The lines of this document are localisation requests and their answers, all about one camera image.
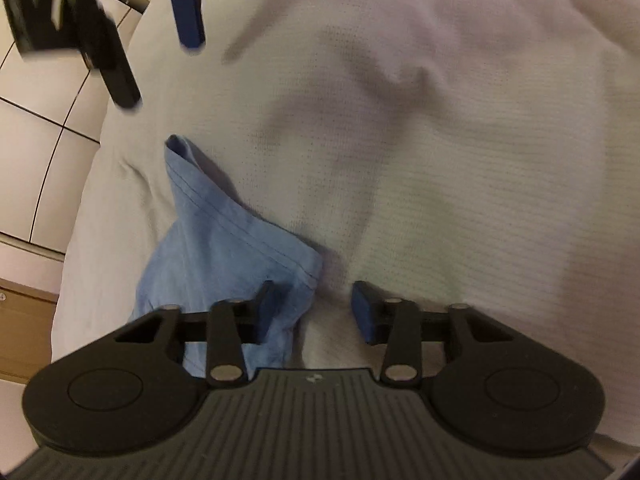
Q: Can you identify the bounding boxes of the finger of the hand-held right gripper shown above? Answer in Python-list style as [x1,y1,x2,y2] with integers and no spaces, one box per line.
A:
[167,0,207,51]
[79,4,144,109]

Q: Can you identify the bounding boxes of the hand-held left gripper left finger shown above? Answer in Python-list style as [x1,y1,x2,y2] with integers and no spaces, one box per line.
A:
[114,280,277,390]

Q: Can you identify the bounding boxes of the wooden furniture panel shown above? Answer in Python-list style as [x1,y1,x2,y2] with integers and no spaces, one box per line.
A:
[0,278,59,382]

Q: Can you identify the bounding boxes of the grey bed blanket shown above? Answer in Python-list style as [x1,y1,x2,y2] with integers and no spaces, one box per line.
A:
[50,0,640,463]

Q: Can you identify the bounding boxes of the white panelled wardrobe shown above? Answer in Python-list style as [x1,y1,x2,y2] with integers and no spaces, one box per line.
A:
[0,0,151,261]

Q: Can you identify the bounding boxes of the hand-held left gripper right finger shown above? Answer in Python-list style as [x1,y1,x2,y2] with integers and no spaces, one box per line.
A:
[351,280,527,387]

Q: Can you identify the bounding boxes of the blue t-shirt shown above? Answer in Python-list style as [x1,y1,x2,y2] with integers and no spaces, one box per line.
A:
[127,134,325,379]

